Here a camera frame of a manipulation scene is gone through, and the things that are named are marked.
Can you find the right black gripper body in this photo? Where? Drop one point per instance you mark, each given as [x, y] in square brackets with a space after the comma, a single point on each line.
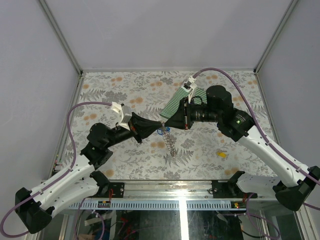
[193, 113]

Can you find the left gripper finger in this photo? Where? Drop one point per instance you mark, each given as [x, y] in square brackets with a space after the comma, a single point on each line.
[145, 129]
[138, 119]

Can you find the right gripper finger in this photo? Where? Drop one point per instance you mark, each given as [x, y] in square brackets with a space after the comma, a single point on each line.
[177, 122]
[181, 109]

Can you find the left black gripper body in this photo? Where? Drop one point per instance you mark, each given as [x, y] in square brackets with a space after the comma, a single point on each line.
[135, 128]

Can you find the blue key tag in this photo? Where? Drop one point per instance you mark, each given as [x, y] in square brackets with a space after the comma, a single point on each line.
[160, 131]

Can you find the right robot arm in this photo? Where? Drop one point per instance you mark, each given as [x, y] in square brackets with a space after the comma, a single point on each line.
[294, 181]

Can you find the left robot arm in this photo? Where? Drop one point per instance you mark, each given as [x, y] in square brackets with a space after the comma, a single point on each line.
[81, 177]

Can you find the yellow key tag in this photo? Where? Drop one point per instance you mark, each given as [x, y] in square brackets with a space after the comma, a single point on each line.
[221, 154]

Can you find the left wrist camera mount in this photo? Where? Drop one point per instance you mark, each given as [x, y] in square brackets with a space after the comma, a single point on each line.
[124, 114]

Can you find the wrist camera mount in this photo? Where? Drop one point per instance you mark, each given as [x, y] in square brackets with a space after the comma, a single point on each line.
[189, 86]
[124, 114]

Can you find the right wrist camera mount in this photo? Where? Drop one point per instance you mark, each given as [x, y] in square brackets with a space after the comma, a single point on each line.
[189, 86]

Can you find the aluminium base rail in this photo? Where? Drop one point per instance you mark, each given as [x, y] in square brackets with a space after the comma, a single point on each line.
[153, 195]

